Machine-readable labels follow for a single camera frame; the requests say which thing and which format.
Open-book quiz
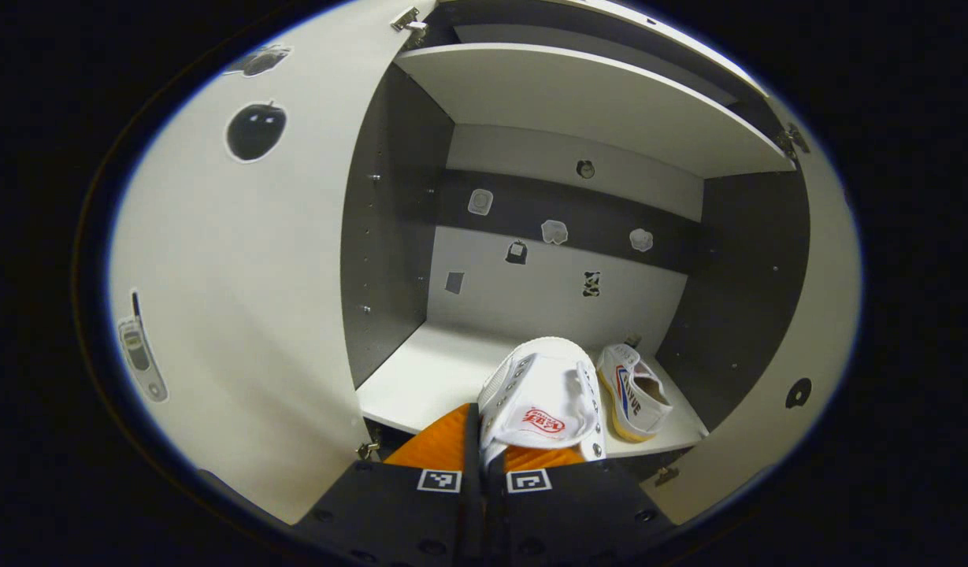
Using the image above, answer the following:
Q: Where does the white cabinet shelf board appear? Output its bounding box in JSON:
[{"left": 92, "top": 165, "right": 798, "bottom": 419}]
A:
[
  {"left": 356, "top": 321, "right": 709, "bottom": 459},
  {"left": 393, "top": 43, "right": 796, "bottom": 180}
]

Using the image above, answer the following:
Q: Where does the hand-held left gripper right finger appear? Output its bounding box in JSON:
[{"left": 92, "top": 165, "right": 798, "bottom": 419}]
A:
[{"left": 484, "top": 445, "right": 677, "bottom": 567}]

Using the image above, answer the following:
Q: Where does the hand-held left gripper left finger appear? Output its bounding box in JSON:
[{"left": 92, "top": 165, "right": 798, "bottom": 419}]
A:
[{"left": 295, "top": 402, "right": 484, "bottom": 567}]

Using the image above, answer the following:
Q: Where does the white cabinet door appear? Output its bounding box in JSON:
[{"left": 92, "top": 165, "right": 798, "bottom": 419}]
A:
[
  {"left": 641, "top": 94, "right": 862, "bottom": 527},
  {"left": 109, "top": 0, "right": 437, "bottom": 527}
]

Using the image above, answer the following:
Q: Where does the white canvas shoe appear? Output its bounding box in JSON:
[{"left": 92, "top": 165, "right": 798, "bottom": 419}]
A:
[
  {"left": 595, "top": 343, "right": 673, "bottom": 443},
  {"left": 477, "top": 336, "right": 608, "bottom": 469}
]

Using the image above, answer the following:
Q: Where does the white shoe cabinet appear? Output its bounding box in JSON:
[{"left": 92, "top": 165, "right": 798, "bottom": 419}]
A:
[{"left": 109, "top": 0, "right": 862, "bottom": 527}]

